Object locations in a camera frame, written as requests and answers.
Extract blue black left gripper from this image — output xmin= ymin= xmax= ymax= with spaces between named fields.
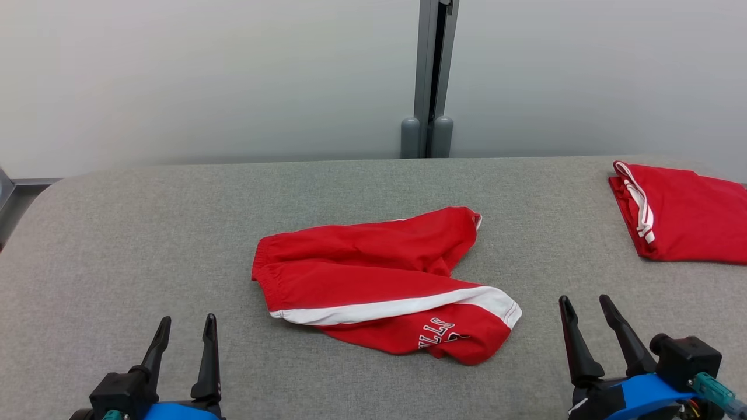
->
xmin=139 ymin=313 xmax=226 ymax=420

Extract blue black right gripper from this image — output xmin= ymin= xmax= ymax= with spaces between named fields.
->
xmin=558 ymin=293 xmax=701 ymax=420

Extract red basketball jersey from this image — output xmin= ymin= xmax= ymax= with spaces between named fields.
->
xmin=609 ymin=160 xmax=747 ymax=265

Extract red shorts with white stripe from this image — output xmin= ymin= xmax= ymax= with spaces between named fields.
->
xmin=252 ymin=206 xmax=522 ymax=366

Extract grey fabric sofa cushion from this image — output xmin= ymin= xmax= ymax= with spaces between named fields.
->
xmin=0 ymin=155 xmax=747 ymax=420

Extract right teal plug black cable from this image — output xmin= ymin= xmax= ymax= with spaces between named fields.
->
xmin=688 ymin=372 xmax=747 ymax=420

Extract grey wall base rail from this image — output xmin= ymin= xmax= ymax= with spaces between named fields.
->
xmin=0 ymin=166 xmax=62 ymax=190

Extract grey metal partition post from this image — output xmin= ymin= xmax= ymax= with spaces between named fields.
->
xmin=400 ymin=0 xmax=460 ymax=159

